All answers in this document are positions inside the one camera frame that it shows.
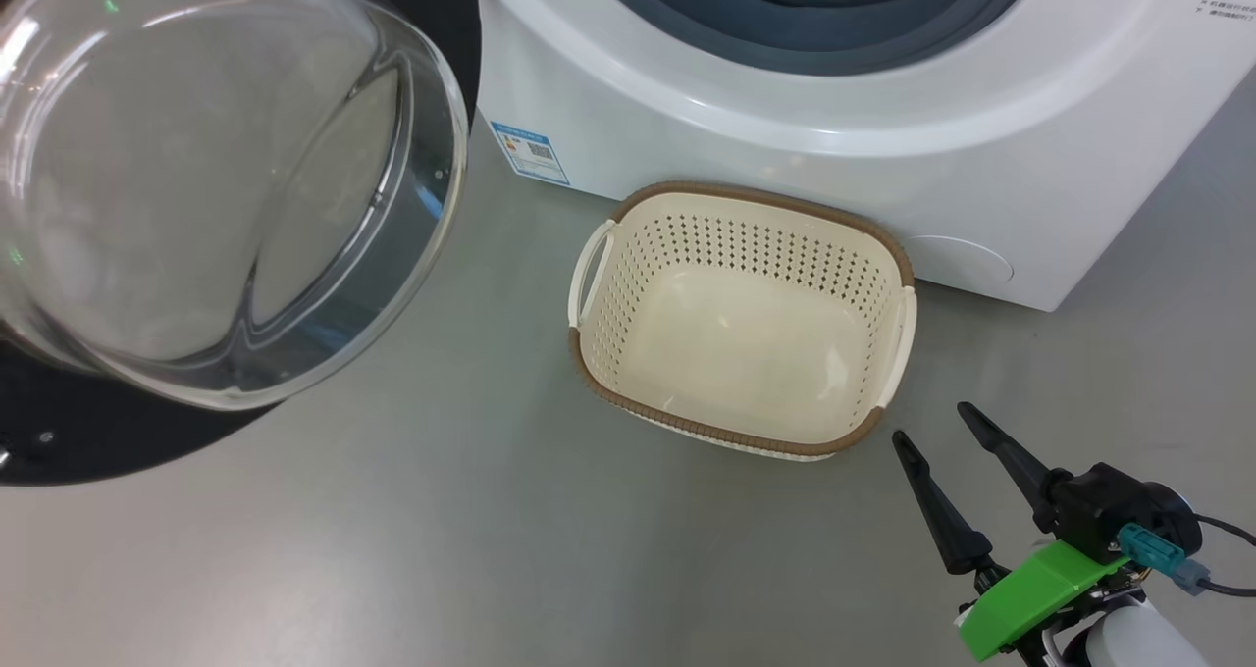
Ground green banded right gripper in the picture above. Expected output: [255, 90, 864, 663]
[891, 401, 1130, 663]

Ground white front-load washing machine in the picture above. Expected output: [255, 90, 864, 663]
[474, 0, 1256, 313]

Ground dark round glass washer door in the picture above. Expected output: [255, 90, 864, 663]
[0, 0, 482, 487]

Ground blue energy label sticker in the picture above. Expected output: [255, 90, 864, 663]
[490, 121, 571, 187]

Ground teal cable connector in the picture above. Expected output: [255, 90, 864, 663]
[1117, 523, 1213, 597]

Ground cream perforated laundry basket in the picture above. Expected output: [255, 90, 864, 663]
[567, 180, 919, 463]

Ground thin black camera cable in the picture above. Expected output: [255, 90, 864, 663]
[1192, 513, 1256, 548]

